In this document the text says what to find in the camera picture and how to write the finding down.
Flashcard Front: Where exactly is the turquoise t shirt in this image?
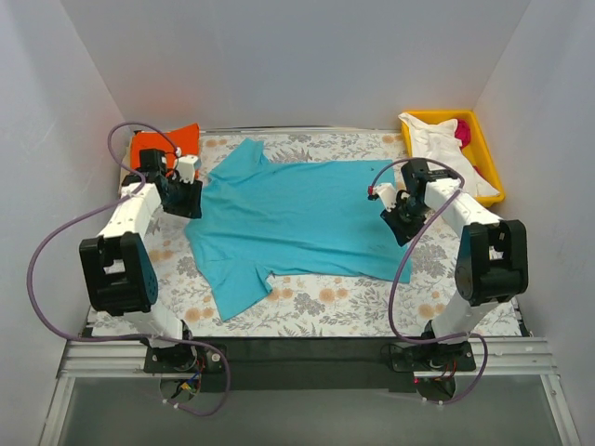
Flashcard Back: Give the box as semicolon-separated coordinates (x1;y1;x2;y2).
185;139;405;321

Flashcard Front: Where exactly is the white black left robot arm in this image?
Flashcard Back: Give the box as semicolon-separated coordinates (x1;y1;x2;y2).
79;149;202;372

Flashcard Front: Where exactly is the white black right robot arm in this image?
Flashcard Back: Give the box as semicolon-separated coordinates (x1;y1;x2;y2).
367;157;529;372

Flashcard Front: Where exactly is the orange folded t shirt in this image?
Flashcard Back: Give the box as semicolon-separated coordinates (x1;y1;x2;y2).
130;123;200;179

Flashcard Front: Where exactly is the beige folded t shirt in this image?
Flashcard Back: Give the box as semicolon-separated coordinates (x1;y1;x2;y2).
118;145;130;190

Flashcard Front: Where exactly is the white t shirt in bin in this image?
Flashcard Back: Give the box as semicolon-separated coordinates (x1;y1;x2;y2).
399;112;499;197

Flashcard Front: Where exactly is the yellow plastic bin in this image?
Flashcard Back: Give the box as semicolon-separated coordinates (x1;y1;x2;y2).
402;110;505;207

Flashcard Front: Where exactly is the magenta t shirt in bin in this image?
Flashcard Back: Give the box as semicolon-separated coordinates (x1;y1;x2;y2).
454;118;483;198

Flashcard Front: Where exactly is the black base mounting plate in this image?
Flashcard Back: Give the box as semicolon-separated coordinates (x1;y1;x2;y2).
143;337;478;394

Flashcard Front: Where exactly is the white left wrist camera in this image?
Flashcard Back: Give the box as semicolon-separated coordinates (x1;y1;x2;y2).
174;155;201;184

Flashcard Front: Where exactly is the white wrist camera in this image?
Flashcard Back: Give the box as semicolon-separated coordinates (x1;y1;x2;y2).
174;155;201;184
368;183;397;211

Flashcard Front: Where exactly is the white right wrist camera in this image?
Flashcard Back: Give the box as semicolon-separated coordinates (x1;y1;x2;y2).
368;183;397;211

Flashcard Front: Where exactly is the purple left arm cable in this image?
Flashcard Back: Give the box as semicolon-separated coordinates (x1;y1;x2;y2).
26;122;232;417

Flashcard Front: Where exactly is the aluminium frame rail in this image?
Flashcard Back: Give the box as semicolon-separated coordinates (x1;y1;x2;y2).
59;337;559;377

